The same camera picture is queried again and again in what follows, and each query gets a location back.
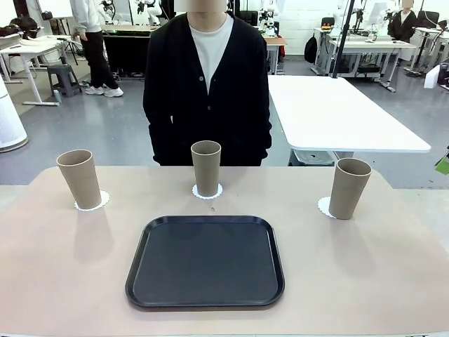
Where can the white box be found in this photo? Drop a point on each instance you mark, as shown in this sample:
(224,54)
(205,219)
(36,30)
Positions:
(432,77)

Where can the grey plastic stool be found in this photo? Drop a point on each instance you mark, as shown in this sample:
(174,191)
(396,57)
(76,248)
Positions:
(63,72)

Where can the white scalloped paper coaster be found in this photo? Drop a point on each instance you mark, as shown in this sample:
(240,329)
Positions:
(220,192)
(105,199)
(323,206)

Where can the black backpack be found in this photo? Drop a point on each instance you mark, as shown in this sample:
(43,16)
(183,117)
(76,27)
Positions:
(310,51)

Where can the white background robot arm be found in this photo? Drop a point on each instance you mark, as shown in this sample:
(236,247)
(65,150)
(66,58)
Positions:
(338,15)

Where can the person's right forearm black sleeve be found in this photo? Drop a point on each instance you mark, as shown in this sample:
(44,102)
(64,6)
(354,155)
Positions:
(159,144)

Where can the whiteboard on easel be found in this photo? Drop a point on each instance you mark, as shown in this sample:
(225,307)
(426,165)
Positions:
(56,7)

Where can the black bag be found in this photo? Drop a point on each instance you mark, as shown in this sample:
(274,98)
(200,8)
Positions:
(24,24)

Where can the person in grey top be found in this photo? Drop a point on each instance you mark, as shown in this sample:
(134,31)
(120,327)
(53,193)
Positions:
(93,21)

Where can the person in black cardigan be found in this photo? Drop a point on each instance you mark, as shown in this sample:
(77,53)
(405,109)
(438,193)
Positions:
(175,87)

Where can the small green bottle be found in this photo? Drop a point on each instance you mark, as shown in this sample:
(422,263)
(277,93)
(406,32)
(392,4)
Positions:
(57,97)

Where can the tall beige cup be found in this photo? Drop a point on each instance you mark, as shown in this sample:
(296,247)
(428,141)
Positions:
(347,193)
(206,172)
(82,182)

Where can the person's left forearm black sleeve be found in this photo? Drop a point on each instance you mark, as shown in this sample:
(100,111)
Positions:
(261,144)

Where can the grey table base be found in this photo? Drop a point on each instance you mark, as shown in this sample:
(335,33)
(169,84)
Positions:
(310,158)

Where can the seated person in black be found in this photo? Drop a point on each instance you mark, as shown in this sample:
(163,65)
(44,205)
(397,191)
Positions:
(403,24)

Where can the black computer monitor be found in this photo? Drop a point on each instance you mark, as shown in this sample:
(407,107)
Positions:
(429,19)

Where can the black rectangular serving tray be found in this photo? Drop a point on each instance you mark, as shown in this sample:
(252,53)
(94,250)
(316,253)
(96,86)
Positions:
(207,263)

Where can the small brown-topped table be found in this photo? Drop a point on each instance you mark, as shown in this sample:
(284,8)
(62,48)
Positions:
(277,41)

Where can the white cylindrical air purifier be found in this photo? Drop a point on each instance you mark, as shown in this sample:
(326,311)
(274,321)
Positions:
(10,123)

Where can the white height-adjustable desk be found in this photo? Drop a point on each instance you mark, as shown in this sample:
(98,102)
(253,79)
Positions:
(31,47)

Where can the black metal pole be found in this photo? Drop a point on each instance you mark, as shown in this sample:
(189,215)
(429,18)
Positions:
(342,45)

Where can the white lab desk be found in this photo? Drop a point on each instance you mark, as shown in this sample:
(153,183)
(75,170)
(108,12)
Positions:
(368,45)

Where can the small white robot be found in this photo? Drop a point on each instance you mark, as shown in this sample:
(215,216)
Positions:
(270,24)

